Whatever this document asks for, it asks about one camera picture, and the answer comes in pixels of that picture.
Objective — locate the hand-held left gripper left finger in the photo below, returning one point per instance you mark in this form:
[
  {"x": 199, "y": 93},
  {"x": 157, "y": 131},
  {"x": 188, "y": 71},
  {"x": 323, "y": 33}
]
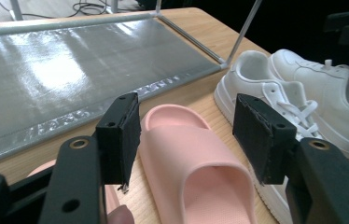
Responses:
[{"x": 116, "y": 140}]

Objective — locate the white sneaker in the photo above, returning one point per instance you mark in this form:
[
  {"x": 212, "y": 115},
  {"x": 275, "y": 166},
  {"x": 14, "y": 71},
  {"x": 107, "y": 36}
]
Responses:
[
  {"x": 318, "y": 81},
  {"x": 256, "y": 84}
]

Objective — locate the grey metal shoe rack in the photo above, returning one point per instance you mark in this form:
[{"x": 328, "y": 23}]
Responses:
[{"x": 70, "y": 77}]

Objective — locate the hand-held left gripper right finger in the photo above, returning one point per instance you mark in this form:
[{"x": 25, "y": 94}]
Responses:
[{"x": 262, "y": 137}]

